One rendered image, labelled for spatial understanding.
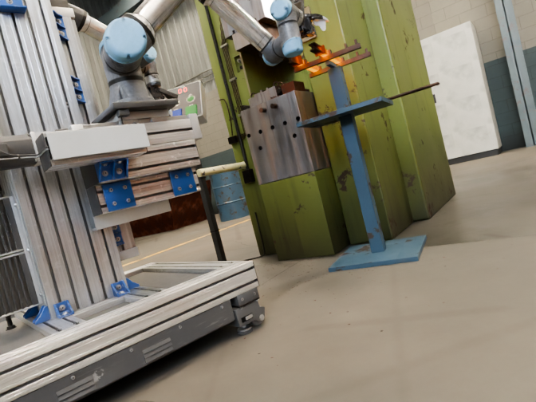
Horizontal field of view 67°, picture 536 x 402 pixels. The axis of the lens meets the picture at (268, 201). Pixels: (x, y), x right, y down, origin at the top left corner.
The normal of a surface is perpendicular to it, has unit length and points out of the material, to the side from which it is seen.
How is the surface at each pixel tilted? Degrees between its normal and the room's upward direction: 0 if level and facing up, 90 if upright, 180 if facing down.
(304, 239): 90
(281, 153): 90
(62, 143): 90
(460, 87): 90
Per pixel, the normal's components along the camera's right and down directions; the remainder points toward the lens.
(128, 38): 0.33, 0.04
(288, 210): -0.55, 0.18
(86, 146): 0.63, -0.12
